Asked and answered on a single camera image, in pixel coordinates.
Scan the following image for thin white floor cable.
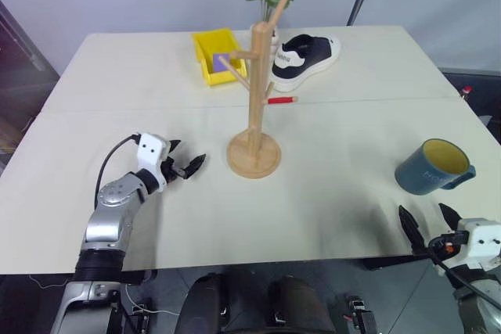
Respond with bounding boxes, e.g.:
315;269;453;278
124;282;178;316

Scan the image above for dark rounded shape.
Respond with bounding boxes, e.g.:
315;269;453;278
265;274;334;334
173;272;231;334

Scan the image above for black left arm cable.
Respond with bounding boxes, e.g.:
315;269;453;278
94;134;142;210

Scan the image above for blue mug yellow inside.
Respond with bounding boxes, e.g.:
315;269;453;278
393;138;478;196

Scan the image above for dark cabinet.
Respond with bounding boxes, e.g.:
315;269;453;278
0;0;61;173

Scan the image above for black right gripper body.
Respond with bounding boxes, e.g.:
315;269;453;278
427;229;470;269

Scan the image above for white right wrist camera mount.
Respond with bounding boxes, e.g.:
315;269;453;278
456;217;501;272

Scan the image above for black machine base part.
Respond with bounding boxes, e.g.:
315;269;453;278
341;291;380;334

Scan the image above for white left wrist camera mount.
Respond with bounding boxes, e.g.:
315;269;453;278
136;132;172;195

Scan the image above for black and white sneaker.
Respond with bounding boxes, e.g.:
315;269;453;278
268;34;342;92

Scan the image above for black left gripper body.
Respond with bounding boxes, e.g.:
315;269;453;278
160;155;188;185

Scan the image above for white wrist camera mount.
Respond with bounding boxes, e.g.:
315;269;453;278
456;217;501;272
136;132;172;195

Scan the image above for purple block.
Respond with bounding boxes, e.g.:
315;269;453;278
211;52;232;74

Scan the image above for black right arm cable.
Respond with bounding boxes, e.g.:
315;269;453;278
427;236;501;312

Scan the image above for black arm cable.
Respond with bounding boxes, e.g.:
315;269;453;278
427;236;501;312
94;134;142;210

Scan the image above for yellow plastic bin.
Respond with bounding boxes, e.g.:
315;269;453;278
190;27;249;88

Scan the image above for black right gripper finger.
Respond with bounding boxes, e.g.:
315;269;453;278
398;204;431;260
438;202;463;233

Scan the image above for wooden mug tree stand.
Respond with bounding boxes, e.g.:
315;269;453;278
225;0;299;181

